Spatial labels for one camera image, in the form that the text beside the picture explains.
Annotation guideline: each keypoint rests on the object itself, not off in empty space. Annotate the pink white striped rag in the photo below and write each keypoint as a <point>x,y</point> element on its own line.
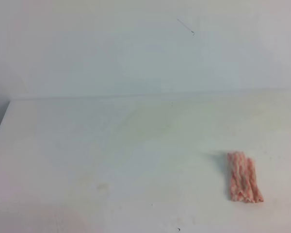
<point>243,185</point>

